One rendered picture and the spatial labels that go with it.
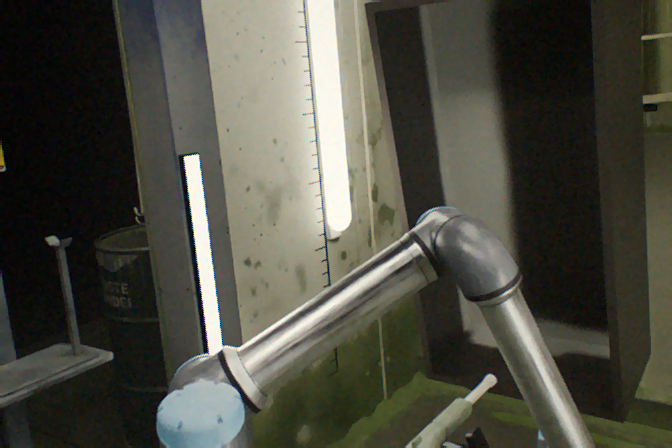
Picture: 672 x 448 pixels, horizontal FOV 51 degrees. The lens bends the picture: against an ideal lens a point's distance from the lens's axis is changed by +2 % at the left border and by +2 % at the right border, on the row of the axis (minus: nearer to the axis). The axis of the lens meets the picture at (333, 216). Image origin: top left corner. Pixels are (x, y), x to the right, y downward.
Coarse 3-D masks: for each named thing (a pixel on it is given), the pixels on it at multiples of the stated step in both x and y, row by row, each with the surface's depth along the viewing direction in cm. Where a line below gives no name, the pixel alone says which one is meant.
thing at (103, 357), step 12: (48, 348) 191; (60, 348) 190; (84, 348) 188; (24, 360) 184; (36, 360) 183; (96, 360) 179; (108, 360) 181; (0, 372) 177; (12, 372) 176; (72, 372) 173; (36, 384) 167; (48, 384) 168; (12, 396) 162; (24, 396) 163; (0, 408) 159
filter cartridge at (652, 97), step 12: (648, 0) 255; (660, 0) 253; (648, 12) 256; (660, 12) 254; (648, 24) 257; (660, 24) 254; (648, 36) 256; (660, 36) 255; (648, 48) 259; (660, 48) 256; (648, 60) 259; (660, 60) 257; (648, 72) 260; (660, 72) 258; (648, 84) 262; (660, 84) 259; (648, 96) 260; (660, 96) 259; (648, 108) 273; (648, 120) 276
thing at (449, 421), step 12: (480, 384) 199; (492, 384) 201; (468, 396) 192; (456, 408) 184; (468, 408) 186; (444, 420) 179; (456, 420) 181; (432, 432) 174; (444, 432) 175; (408, 444) 169; (420, 444) 169; (432, 444) 170
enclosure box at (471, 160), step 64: (384, 0) 180; (448, 0) 170; (512, 0) 196; (576, 0) 187; (640, 0) 178; (384, 64) 193; (448, 64) 215; (512, 64) 204; (576, 64) 194; (640, 64) 183; (448, 128) 224; (512, 128) 212; (576, 128) 201; (640, 128) 188; (448, 192) 231; (512, 192) 220; (576, 192) 209; (640, 192) 193; (512, 256) 230; (576, 256) 217; (640, 256) 197; (448, 320) 236; (576, 320) 227; (640, 320) 202; (512, 384) 215; (576, 384) 210
